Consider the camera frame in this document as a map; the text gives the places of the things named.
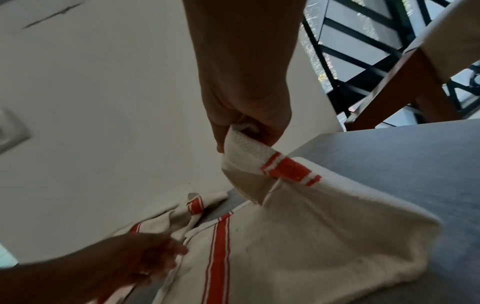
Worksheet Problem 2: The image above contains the person's left hand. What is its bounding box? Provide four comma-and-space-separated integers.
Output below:
85, 232, 189, 304

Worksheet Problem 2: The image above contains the person's right hand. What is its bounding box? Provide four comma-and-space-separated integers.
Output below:
183, 0, 305, 154

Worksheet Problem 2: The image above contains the white towel with red stripes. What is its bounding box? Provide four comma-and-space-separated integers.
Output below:
126, 123, 442, 304

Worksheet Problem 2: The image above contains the person's left forearm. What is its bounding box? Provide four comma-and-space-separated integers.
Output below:
0, 244, 115, 304

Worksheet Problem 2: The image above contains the black metal window grille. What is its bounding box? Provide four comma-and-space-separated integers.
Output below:
301, 0, 480, 121

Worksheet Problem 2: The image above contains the wooden chair with cream cushion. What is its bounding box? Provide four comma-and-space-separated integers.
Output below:
343, 0, 480, 132

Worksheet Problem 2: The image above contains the white wall switch plate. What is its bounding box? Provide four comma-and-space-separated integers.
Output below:
0, 107, 32, 154

